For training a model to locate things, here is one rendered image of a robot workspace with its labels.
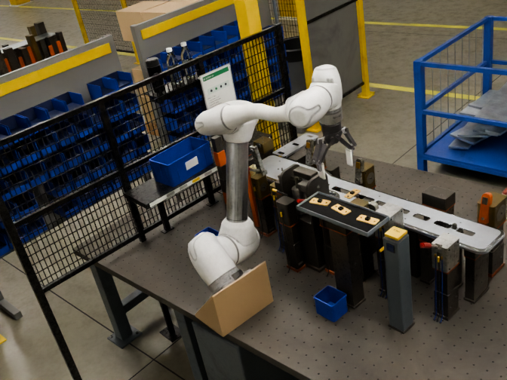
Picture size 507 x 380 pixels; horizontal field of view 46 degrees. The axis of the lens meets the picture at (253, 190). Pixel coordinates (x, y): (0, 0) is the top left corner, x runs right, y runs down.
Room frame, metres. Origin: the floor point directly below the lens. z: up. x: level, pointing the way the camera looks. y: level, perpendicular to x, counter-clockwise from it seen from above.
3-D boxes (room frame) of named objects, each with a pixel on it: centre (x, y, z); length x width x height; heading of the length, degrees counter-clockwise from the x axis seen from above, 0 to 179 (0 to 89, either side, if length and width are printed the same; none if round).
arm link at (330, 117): (2.01, -0.33, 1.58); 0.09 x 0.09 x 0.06
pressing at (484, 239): (2.37, -0.47, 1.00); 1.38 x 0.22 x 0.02; 38
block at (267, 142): (3.05, -0.11, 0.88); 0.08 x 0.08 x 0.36; 38
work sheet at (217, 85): (3.25, 0.09, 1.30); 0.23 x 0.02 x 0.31; 128
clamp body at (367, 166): (2.55, -0.57, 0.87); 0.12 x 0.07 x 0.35; 128
